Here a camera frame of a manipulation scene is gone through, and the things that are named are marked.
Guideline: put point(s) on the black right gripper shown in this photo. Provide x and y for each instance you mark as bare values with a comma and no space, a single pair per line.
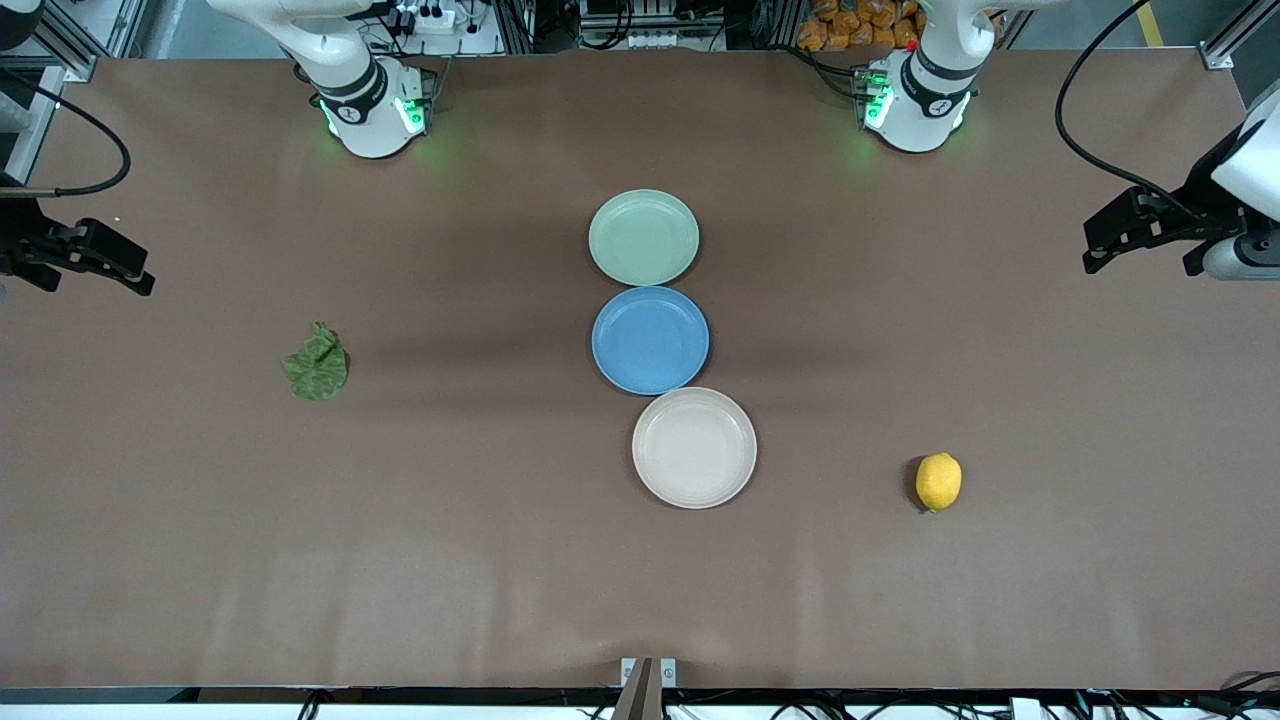
22,243

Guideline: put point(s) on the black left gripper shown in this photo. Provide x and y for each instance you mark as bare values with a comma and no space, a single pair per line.
1197,203

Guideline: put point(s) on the green lettuce leaf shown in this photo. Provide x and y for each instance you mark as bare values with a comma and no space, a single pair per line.
317,368

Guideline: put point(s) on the yellow lemon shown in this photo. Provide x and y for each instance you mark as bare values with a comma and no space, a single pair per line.
939,481

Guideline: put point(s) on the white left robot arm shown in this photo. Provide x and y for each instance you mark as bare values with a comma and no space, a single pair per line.
925,100

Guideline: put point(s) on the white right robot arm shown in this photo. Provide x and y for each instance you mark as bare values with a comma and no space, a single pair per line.
365,110

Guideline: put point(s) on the orange packaged items pile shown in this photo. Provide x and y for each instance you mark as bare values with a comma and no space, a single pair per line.
850,25

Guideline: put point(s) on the white power strip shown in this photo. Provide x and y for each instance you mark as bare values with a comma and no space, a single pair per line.
430,16

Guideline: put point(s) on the beige plate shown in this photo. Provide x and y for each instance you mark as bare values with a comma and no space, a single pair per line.
694,448

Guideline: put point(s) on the blue plate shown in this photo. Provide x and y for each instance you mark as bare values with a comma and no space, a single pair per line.
650,340

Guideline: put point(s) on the light green plate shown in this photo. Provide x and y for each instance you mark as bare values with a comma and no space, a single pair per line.
643,237

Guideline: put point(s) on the grey side frame rail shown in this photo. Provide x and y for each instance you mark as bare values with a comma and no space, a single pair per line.
40,120

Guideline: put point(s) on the aluminium frame profile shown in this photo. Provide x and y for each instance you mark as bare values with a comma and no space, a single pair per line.
1235,35
65,45

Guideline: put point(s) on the metal table edge bracket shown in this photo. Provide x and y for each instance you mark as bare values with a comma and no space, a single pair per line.
648,685

